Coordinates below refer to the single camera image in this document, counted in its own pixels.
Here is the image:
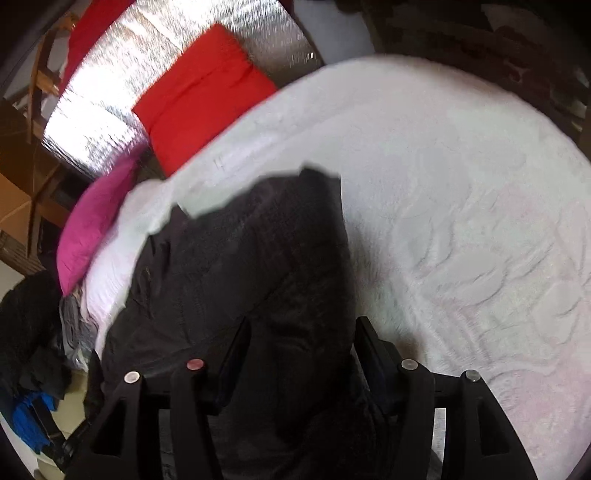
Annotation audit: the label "blue garment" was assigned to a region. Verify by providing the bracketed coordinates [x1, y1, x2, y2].
[12, 392, 58, 454]

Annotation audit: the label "wooden chair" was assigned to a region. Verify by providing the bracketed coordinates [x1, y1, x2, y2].
[26, 11, 79, 143]

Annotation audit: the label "red cloth on headboard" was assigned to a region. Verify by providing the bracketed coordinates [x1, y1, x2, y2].
[60, 0, 134, 92]

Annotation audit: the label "white textured bedspread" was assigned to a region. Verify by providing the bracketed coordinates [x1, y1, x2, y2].
[83, 56, 590, 479]

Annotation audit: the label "black clothes pile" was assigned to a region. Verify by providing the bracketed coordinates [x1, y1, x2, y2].
[1, 271, 71, 399]

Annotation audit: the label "brown cardboard box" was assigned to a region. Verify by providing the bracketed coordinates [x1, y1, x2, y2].
[1, 99, 66, 250]

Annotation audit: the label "black jacket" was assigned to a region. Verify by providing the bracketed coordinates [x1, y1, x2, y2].
[101, 169, 367, 479]

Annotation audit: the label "grey folded clothes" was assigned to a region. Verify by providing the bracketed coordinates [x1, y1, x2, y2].
[59, 286, 98, 372]

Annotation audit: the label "magenta pillow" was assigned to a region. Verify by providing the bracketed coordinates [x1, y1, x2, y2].
[56, 155, 139, 296]

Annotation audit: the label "red square cushion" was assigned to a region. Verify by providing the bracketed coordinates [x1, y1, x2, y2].
[133, 24, 276, 176]

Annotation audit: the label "silver foil insulation sheet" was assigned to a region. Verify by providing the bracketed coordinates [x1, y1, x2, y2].
[42, 0, 322, 179]

